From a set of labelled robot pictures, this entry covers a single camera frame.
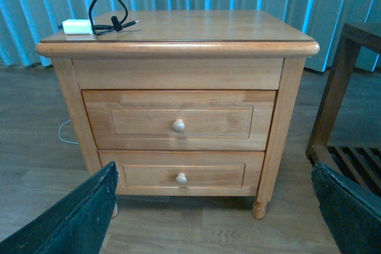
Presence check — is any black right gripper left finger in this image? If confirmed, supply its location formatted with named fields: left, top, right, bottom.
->
left=1, top=162, right=118, bottom=253

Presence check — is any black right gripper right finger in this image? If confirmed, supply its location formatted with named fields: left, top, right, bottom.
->
left=311, top=161, right=380, bottom=253

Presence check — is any wooden drawer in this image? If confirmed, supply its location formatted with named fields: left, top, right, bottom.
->
left=99, top=150, right=264, bottom=196
left=83, top=90, right=276, bottom=151

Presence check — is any white charger adapter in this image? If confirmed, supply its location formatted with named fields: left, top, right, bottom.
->
left=58, top=19, right=93, bottom=35

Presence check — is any black charger cable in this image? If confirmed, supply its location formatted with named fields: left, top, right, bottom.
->
left=88, top=0, right=139, bottom=36

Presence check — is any dark wooden side table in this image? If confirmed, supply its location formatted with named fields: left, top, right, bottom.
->
left=305, top=23, right=380, bottom=196

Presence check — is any light wooden nightstand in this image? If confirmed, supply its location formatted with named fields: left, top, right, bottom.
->
left=36, top=10, right=319, bottom=219

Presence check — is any white cable on floor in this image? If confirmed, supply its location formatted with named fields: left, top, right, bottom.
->
left=58, top=119, right=79, bottom=145

